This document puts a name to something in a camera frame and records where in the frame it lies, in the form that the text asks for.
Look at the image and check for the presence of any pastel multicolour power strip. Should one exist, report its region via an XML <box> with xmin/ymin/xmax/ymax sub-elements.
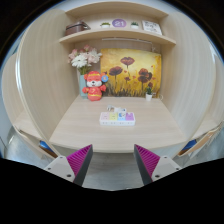
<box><xmin>99</xmin><ymin>111</ymin><xmax>137</xmax><ymax>127</ymax></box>

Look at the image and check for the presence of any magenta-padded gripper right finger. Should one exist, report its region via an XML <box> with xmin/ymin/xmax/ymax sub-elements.
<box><xmin>133</xmin><ymin>143</ymin><xmax>183</xmax><ymax>186</ymax></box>

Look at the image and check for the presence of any wooden shelf unit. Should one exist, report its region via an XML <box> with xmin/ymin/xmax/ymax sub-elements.
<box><xmin>59</xmin><ymin>1</ymin><xmax>177</xmax><ymax>46</ymax></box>

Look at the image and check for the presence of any red plush bear toy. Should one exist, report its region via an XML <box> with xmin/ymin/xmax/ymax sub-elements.
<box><xmin>82</xmin><ymin>70</ymin><xmax>109</xmax><ymax>102</ymax></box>

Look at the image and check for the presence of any yellow poppy flower painting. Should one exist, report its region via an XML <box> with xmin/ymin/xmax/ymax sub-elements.
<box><xmin>100</xmin><ymin>48</ymin><xmax>163</xmax><ymax>98</ymax></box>

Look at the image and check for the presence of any white light bar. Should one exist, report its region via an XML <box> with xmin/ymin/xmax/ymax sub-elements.
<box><xmin>101</xmin><ymin>37</ymin><xmax>154</xmax><ymax>45</ymax></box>

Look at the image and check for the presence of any small potted green plant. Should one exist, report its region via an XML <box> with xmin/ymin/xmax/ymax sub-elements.
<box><xmin>144</xmin><ymin>85</ymin><xmax>154</xmax><ymax>102</ymax></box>

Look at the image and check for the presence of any pink and white flower bouquet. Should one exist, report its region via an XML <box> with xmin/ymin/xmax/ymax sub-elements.
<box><xmin>67</xmin><ymin>44</ymin><xmax>103</xmax><ymax>76</ymax></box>

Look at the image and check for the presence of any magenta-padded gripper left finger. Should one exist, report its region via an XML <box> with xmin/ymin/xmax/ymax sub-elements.
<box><xmin>43</xmin><ymin>143</ymin><xmax>94</xmax><ymax>187</ymax></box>

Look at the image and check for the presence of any light blue vase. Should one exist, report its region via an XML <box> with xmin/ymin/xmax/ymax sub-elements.
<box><xmin>78</xmin><ymin>73</ymin><xmax>89</xmax><ymax>98</ymax></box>

